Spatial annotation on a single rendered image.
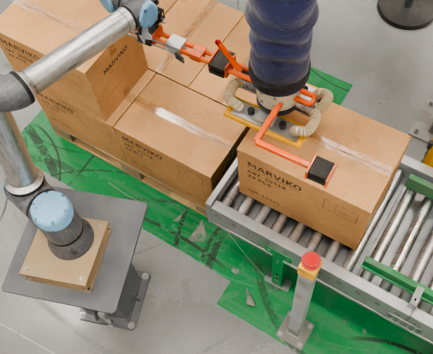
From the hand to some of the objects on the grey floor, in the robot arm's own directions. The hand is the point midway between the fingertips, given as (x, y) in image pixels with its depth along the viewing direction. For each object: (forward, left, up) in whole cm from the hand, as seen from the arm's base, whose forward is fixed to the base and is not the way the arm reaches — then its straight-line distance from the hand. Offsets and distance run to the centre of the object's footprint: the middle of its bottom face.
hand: (149, 32), depth 238 cm
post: (-57, -84, -130) cm, 164 cm away
